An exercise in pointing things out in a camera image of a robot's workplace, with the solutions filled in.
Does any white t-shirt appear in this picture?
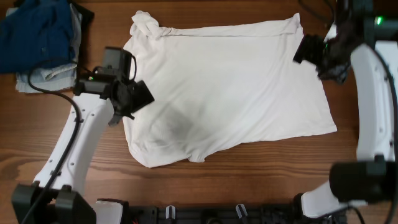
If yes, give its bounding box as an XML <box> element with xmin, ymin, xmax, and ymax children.
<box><xmin>123</xmin><ymin>11</ymin><xmax>336</xmax><ymax>168</ymax></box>

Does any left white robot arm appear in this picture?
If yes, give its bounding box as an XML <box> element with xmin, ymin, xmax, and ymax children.
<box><xmin>12</xmin><ymin>77</ymin><xmax>154</xmax><ymax>223</ymax></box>

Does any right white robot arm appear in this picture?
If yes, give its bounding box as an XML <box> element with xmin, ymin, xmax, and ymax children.
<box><xmin>294</xmin><ymin>0</ymin><xmax>397</xmax><ymax>222</ymax></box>

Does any folded light blue garment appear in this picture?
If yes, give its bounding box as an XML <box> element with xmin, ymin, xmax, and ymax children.
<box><xmin>16</xmin><ymin>3</ymin><xmax>83</xmax><ymax>93</ymax></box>

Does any folded blue shirt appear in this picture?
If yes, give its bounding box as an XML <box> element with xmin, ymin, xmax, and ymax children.
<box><xmin>1</xmin><ymin>0</ymin><xmax>75</xmax><ymax>73</ymax></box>

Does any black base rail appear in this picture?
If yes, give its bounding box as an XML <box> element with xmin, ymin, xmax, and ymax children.
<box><xmin>93</xmin><ymin>198</ymin><xmax>349</xmax><ymax>224</ymax></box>

